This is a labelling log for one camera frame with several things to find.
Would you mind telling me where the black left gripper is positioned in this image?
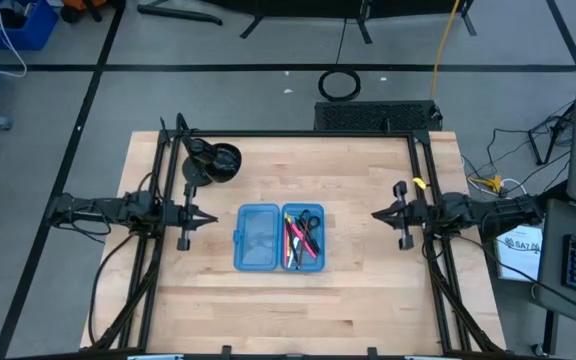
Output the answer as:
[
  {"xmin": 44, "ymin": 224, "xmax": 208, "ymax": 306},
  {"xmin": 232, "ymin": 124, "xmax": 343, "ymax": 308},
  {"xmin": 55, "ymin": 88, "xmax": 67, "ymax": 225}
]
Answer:
[{"xmin": 161, "ymin": 182, "xmax": 218, "ymax": 251}]

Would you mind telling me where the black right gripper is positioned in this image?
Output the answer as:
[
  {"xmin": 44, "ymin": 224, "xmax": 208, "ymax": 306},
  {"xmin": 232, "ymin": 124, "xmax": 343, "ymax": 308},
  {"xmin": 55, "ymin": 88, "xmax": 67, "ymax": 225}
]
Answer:
[{"xmin": 371, "ymin": 180, "xmax": 433, "ymax": 251}]

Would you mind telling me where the black pen with blue tip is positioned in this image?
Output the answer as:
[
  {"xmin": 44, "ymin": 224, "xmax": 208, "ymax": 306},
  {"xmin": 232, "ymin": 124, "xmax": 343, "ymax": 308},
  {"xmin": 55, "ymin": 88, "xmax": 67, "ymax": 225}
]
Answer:
[{"xmin": 300, "ymin": 209, "xmax": 323, "ymax": 254}]

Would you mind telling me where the pink highlighter marker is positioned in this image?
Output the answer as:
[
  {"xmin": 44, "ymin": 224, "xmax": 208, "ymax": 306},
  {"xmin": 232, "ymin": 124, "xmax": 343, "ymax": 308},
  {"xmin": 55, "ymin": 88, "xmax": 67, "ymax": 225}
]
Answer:
[{"xmin": 290, "ymin": 222, "xmax": 318, "ymax": 259}]

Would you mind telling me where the blue translucent plastic pencil box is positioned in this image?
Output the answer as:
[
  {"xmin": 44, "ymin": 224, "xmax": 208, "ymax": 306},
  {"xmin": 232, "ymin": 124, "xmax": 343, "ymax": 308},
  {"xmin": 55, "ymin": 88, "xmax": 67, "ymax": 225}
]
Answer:
[{"xmin": 232, "ymin": 201, "xmax": 328, "ymax": 273}]

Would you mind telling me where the black desk lamp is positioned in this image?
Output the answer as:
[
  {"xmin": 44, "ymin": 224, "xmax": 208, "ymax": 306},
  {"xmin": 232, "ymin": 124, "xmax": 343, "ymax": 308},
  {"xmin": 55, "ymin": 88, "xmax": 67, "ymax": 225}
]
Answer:
[{"xmin": 181, "ymin": 137, "xmax": 243, "ymax": 188}]

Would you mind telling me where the yellow power plug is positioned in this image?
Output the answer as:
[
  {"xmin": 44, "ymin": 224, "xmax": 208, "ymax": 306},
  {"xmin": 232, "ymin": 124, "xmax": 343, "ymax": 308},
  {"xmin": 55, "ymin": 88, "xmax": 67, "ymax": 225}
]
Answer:
[{"xmin": 470, "ymin": 174, "xmax": 503, "ymax": 194}]

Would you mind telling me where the white printed paper sheet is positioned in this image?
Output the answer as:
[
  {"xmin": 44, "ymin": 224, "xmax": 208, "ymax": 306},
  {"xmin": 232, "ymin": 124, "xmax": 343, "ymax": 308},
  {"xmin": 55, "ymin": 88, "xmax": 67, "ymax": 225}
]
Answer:
[{"xmin": 496, "ymin": 224, "xmax": 544, "ymax": 283}]

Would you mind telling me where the grey desk with keyboard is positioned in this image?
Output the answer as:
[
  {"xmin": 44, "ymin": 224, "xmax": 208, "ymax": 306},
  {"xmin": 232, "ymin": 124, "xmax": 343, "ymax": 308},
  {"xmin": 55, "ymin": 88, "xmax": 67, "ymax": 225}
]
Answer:
[{"xmin": 532, "ymin": 198, "xmax": 576, "ymax": 334}]

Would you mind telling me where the black folding partition screen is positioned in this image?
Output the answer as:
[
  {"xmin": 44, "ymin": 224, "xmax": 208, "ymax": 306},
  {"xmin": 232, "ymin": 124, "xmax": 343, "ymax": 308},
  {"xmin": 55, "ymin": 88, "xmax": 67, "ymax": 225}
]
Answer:
[{"xmin": 202, "ymin": 0, "xmax": 478, "ymax": 45}]

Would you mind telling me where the orange and black bag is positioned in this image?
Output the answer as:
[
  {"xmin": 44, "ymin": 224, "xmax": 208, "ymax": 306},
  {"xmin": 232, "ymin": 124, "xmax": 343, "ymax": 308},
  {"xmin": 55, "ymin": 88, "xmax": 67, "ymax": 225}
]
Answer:
[{"xmin": 60, "ymin": 0, "xmax": 119, "ymax": 24}]

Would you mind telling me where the blue storage bin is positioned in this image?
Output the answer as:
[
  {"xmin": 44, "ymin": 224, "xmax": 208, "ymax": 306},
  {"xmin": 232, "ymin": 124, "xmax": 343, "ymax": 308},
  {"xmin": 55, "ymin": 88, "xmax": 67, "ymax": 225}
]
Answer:
[{"xmin": 0, "ymin": 0, "xmax": 59, "ymax": 51}]

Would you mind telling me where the black coiled cable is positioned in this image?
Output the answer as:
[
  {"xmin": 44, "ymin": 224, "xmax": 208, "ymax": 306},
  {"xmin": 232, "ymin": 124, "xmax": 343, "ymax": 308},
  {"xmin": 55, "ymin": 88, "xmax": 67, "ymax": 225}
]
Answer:
[{"xmin": 317, "ymin": 68, "xmax": 363, "ymax": 101}]

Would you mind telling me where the yellow hanging cable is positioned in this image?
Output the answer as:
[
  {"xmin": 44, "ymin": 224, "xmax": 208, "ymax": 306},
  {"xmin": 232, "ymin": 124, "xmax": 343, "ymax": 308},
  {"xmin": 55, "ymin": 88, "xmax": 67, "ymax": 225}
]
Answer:
[{"xmin": 430, "ymin": 0, "xmax": 464, "ymax": 101}]

